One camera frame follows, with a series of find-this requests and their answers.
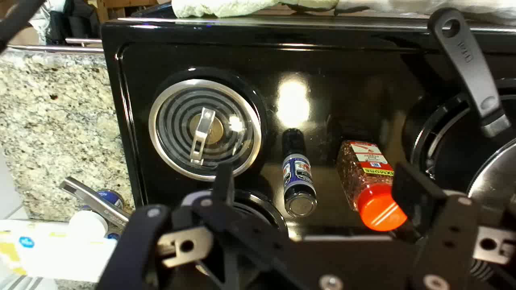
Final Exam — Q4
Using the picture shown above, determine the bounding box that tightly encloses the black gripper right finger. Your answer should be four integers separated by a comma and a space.
391, 162, 483, 290

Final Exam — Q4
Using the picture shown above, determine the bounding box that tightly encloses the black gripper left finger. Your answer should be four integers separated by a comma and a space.
95, 164, 301, 290

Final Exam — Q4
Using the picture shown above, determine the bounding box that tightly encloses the black electric stove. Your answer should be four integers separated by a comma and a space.
101, 17, 451, 236

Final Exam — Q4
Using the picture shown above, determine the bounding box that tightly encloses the blue label spice bottle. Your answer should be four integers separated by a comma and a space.
282, 128, 317, 217

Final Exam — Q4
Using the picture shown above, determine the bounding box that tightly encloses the orange cap spice jar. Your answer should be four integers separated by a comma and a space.
337, 140, 408, 232

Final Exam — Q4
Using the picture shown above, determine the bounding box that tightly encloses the white box on counter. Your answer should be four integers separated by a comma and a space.
0, 219, 116, 282

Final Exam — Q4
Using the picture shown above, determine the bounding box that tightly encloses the black pot with handle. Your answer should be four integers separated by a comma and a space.
401, 8, 514, 225

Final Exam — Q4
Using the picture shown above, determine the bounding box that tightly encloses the white cloth on oven handle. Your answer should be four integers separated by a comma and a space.
170, 0, 516, 19

